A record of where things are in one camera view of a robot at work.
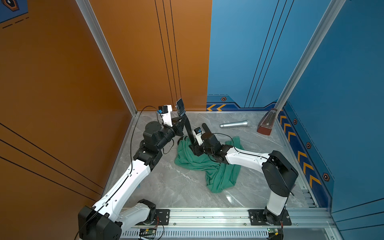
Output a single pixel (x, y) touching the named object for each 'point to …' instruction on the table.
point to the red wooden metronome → (266, 121)
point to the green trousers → (220, 176)
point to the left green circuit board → (150, 231)
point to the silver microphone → (234, 123)
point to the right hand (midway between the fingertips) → (193, 143)
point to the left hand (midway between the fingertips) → (185, 115)
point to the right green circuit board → (273, 230)
